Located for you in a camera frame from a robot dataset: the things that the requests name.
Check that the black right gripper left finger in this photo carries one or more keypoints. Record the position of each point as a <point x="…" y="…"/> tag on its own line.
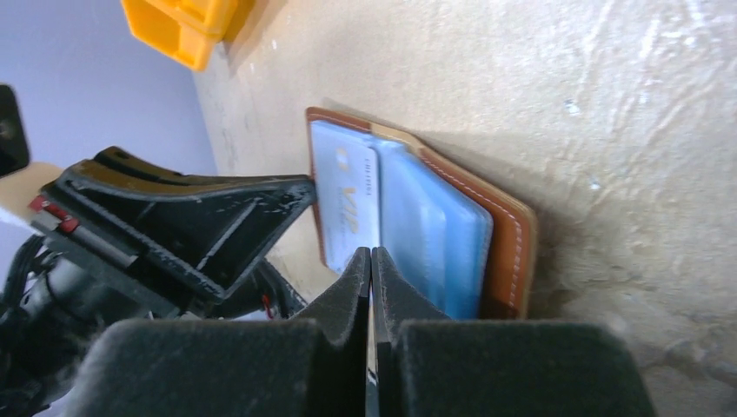
<point x="313" y="364"/>

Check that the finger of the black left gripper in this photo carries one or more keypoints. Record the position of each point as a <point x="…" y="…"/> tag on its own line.
<point x="124" y="162"/>
<point x="206" y="238"/>

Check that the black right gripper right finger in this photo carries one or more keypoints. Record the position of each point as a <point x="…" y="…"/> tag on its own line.
<point x="431" y="365"/>

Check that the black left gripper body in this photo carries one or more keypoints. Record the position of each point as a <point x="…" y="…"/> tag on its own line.
<point x="54" y="309"/>

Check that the brown leather card holder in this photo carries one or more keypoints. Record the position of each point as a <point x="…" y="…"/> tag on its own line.
<point x="512" y="253"/>

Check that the yellow three-compartment plastic bin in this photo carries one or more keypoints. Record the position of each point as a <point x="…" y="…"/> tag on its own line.
<point x="185" y="31"/>

